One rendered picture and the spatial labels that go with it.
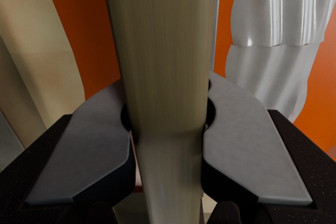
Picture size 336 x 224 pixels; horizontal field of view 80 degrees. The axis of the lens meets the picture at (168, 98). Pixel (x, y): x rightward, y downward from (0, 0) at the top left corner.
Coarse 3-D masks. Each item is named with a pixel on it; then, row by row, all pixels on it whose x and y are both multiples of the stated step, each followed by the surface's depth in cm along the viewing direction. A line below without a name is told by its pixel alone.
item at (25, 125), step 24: (0, 48) 16; (0, 72) 16; (0, 96) 16; (24, 96) 19; (0, 120) 17; (24, 120) 19; (0, 144) 18; (24, 144) 18; (0, 168) 20; (120, 216) 30; (144, 216) 30
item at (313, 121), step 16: (224, 48) 16; (320, 48) 16; (80, 64) 18; (96, 64) 17; (112, 64) 17; (224, 64) 17; (320, 64) 17; (96, 80) 18; (112, 80) 18; (320, 80) 18; (320, 96) 19; (304, 112) 20; (320, 112) 20; (304, 128) 21; (320, 128) 21; (320, 144) 22
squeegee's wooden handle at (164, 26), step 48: (144, 0) 5; (192, 0) 5; (144, 48) 6; (192, 48) 6; (144, 96) 7; (192, 96) 7; (144, 144) 8; (192, 144) 8; (144, 192) 10; (192, 192) 10
